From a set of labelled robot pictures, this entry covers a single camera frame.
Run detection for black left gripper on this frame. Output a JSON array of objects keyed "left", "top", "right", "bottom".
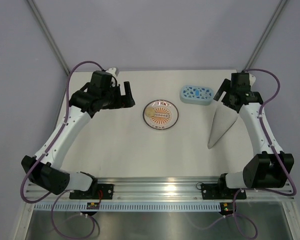
[{"left": 101, "top": 81, "right": 135, "bottom": 110}]

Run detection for metal food tongs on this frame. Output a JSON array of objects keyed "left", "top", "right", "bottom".
[{"left": 207, "top": 104, "right": 239, "bottom": 149}]

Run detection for light blue lunch box lid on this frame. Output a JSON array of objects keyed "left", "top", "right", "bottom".
[{"left": 179, "top": 85, "right": 214, "bottom": 102}]

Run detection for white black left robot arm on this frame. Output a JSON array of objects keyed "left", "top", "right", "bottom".
[{"left": 21, "top": 67, "right": 135, "bottom": 199}]

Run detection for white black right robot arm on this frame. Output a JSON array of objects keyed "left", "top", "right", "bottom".
[{"left": 207, "top": 72, "right": 297, "bottom": 198}]

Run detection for light blue lunch box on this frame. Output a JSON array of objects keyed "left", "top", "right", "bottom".
[{"left": 179, "top": 95, "right": 213, "bottom": 106}]

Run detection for white steamed bun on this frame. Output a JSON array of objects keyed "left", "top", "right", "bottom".
[{"left": 144, "top": 107, "right": 156, "bottom": 118}]

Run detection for round printed ceramic plate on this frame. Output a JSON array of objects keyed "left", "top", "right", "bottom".
[{"left": 142, "top": 99, "right": 180, "bottom": 131}]

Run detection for left small circuit board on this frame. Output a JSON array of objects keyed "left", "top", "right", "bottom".
[{"left": 86, "top": 202, "right": 100, "bottom": 210}]

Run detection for small circuit board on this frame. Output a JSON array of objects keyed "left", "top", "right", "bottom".
[
  {"left": 86, "top": 202, "right": 100, "bottom": 210},
  {"left": 220, "top": 202, "right": 236, "bottom": 216}
]

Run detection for right small circuit board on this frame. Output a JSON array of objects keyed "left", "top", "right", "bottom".
[{"left": 220, "top": 202, "right": 236, "bottom": 216}]

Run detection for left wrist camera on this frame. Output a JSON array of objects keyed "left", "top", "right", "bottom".
[{"left": 106, "top": 67, "right": 120, "bottom": 77}]

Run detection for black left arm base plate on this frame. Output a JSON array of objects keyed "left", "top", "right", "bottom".
[{"left": 69, "top": 183, "right": 115, "bottom": 200}]

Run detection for right aluminium frame post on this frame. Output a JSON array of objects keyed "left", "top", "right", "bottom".
[{"left": 242, "top": 0, "right": 290, "bottom": 71}]

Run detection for aluminium frame post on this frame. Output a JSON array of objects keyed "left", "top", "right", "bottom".
[
  {"left": 24, "top": 0, "right": 71, "bottom": 76},
  {"left": 242, "top": 0, "right": 290, "bottom": 71}
]

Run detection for aluminium front rail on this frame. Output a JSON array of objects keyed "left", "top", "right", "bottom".
[{"left": 25, "top": 176, "right": 294, "bottom": 202}]

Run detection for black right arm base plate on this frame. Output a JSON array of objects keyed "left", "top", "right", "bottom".
[{"left": 195, "top": 182, "right": 238, "bottom": 200}]

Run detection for left aluminium frame post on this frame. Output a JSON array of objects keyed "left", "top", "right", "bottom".
[{"left": 24, "top": 0, "right": 71, "bottom": 76}]

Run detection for white slotted cable duct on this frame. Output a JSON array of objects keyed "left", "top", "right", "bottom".
[{"left": 34, "top": 201, "right": 221, "bottom": 212}]

